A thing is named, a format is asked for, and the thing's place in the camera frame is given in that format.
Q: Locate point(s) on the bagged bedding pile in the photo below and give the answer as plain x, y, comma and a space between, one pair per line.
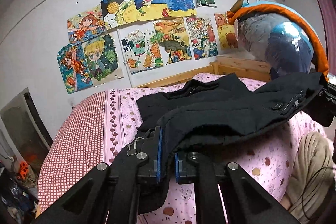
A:
276, 40

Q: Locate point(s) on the orange-haired girl drawing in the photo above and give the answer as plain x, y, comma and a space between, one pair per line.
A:
85, 26
74, 69

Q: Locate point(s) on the wooden bed frame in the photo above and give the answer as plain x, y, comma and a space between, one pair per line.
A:
243, 68

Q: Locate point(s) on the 2024 dragon drawing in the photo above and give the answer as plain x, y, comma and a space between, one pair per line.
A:
202, 37

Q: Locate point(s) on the blonde boy drawing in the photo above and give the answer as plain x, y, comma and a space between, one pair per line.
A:
102, 59

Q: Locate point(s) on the black puffer jacket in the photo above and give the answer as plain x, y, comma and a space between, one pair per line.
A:
275, 131

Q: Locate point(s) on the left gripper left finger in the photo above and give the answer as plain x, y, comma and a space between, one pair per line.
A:
113, 193

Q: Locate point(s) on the landscape hill drawing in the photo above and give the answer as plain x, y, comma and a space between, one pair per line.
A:
173, 38

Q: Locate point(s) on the orange-haired girl lower drawing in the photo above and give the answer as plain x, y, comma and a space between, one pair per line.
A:
74, 69

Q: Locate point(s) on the yellow bear drawing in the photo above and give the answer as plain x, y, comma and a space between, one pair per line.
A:
226, 32

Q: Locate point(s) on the pineapple drawing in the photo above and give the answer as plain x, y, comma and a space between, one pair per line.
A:
117, 13

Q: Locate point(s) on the fruit drink drawing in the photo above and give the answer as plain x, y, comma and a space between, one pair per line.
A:
140, 48

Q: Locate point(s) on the framed mirror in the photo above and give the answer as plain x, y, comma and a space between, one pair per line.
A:
26, 129

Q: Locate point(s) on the blue sea jellyfish drawing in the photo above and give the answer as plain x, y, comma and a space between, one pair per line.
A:
159, 9

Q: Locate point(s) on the orange-haired girl upper drawing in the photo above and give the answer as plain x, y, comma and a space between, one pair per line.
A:
85, 26

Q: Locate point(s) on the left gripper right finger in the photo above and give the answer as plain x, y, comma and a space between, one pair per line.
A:
226, 193

